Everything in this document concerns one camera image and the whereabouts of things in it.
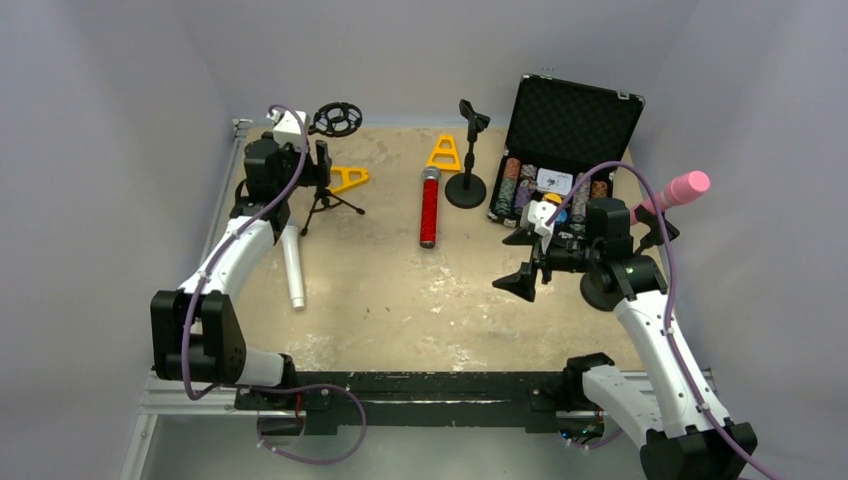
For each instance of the yellow triangle block left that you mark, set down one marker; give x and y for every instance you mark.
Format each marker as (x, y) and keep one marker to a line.
(343, 179)

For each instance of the black round-base clip stand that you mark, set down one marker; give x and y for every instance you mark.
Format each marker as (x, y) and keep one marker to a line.
(616, 269)

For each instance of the black round-base stand rear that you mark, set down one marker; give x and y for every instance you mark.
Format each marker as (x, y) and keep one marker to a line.
(467, 190)

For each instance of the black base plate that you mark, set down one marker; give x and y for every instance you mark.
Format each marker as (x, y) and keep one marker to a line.
(535, 401)

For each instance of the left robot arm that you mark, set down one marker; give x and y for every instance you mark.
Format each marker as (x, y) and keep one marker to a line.
(196, 334)

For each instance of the yellow triangle block rear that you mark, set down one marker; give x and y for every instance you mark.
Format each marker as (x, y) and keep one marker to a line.
(444, 156)

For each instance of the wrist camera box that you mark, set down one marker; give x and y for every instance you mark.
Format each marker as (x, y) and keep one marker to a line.
(534, 219)
(289, 127)

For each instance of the black tripod shock-mount stand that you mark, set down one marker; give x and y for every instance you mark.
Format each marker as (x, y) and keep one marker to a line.
(333, 120)

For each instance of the yellow triangle block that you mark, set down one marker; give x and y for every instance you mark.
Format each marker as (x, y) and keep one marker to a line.
(444, 156)
(343, 179)

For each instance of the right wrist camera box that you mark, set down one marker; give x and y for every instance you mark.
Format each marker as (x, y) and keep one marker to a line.
(534, 219)

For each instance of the aluminium frame rail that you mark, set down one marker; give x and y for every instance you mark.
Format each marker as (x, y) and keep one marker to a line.
(162, 401)

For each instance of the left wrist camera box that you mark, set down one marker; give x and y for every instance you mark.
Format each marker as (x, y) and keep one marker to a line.
(289, 127)

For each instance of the white card deck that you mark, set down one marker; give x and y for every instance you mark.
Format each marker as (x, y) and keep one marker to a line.
(552, 181)

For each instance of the pink microphone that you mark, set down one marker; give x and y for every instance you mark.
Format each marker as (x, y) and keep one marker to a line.
(683, 190)

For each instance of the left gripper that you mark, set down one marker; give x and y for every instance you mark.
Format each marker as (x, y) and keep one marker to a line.
(319, 162)

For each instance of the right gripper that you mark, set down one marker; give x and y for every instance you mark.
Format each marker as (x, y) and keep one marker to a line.
(539, 258)

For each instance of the white microphone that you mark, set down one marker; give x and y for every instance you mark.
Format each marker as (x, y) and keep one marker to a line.
(293, 269)

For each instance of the black poker chip case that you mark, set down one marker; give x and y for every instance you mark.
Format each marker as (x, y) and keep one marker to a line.
(561, 126)

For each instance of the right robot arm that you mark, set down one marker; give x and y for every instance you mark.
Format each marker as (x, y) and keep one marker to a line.
(682, 431)

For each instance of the red glitter microphone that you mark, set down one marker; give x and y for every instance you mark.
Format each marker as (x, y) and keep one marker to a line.
(429, 207)

